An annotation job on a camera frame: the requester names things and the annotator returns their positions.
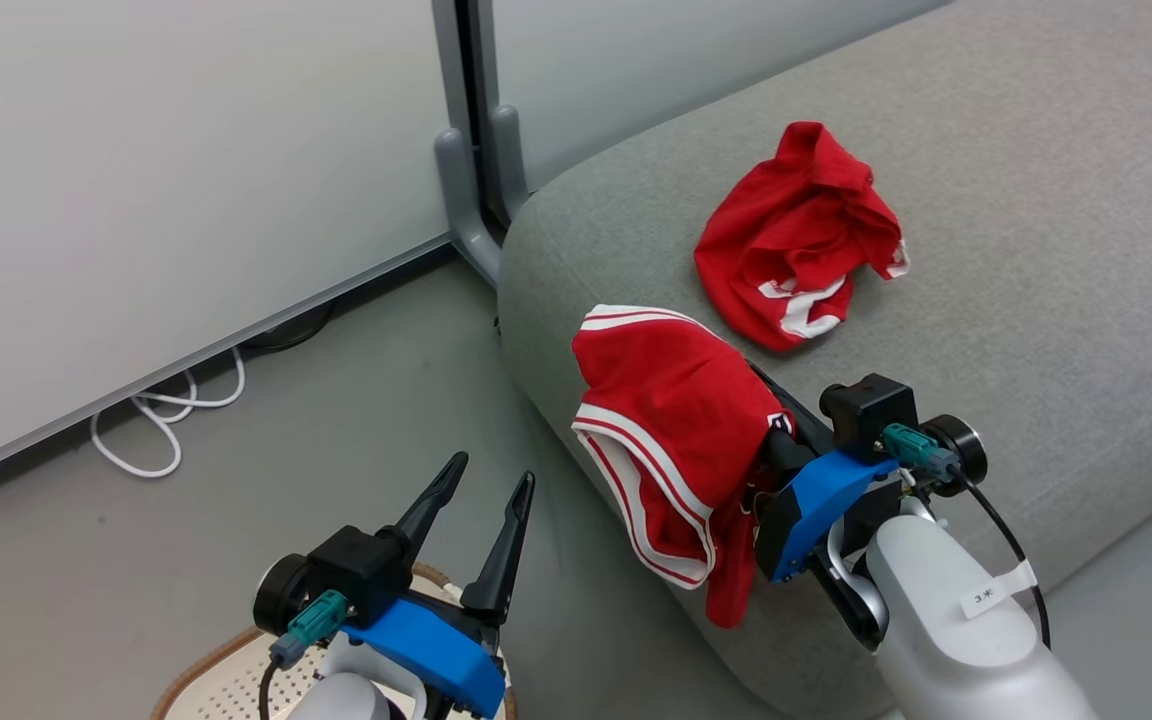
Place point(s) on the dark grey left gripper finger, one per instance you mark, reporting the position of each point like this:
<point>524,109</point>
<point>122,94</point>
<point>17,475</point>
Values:
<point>431,510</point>
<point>506,565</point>

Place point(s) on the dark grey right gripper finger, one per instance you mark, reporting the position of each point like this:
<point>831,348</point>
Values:
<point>796,405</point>
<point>786,452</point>

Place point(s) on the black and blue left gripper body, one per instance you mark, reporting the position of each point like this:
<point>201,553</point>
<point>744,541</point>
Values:
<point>436,655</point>

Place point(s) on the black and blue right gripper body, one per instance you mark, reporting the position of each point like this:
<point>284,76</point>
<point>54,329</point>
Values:
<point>816,510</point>

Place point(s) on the red shorts white stripes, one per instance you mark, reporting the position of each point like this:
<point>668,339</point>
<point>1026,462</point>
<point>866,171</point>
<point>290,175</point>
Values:
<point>676,400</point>

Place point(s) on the red jersey number 23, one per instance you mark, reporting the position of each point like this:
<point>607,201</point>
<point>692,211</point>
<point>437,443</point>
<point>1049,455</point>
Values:
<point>786,240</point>

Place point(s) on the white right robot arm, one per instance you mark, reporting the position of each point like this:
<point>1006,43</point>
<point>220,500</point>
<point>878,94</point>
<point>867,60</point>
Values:
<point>946,620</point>

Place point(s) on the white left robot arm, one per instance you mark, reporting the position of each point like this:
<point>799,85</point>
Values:
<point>356,700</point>

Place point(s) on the white laundry basket brown rim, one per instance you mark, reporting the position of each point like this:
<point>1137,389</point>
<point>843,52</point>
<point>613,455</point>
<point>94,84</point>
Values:
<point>226,690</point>

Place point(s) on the grey fabric sofa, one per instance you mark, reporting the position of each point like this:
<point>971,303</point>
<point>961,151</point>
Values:
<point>1036,200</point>

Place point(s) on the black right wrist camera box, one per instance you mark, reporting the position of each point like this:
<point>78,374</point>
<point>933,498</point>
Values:
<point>866,410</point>

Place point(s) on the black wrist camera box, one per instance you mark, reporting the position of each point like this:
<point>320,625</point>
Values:
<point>361,570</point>
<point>866,410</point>

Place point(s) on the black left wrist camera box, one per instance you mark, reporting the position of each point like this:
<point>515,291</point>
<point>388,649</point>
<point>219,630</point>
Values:
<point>361,570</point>

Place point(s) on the grey partition post beside sofa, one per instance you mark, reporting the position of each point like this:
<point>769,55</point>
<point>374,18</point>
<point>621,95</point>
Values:
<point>461,180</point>

